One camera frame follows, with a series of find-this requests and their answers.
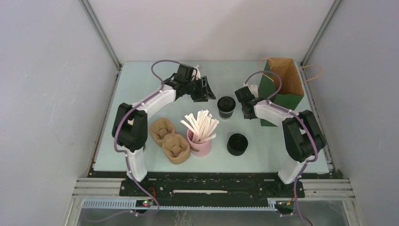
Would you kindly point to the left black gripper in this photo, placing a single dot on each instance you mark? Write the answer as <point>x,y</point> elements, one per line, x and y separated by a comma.
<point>205,92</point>

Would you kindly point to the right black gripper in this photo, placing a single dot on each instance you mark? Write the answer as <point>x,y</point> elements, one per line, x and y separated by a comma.
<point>246,117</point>

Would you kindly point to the black cup lid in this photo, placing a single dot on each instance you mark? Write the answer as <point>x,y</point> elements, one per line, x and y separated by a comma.
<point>226,104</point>

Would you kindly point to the black paper coffee cup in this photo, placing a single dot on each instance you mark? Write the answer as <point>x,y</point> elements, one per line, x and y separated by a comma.
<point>225,112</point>

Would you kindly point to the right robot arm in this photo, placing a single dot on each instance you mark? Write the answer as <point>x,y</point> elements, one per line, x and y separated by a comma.
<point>302,134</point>

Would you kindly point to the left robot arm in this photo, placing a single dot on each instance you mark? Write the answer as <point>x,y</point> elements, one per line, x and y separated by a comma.
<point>130,129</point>

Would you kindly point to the bundle of white straws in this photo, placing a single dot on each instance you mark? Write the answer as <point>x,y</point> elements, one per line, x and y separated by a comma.
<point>202,126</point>

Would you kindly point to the stack of black lids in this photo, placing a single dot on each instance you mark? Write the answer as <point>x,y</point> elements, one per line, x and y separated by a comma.
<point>237,144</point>

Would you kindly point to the green paper bag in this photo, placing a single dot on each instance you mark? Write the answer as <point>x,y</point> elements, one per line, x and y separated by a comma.
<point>290,91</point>

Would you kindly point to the pink straw holder cup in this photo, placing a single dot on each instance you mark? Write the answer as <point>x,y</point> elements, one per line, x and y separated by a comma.
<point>198,149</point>

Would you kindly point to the brown cardboard cup carrier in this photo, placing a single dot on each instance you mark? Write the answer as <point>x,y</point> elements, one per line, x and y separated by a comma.
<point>175,146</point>

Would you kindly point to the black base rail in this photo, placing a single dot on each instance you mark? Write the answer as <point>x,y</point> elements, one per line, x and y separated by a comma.
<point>201,190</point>

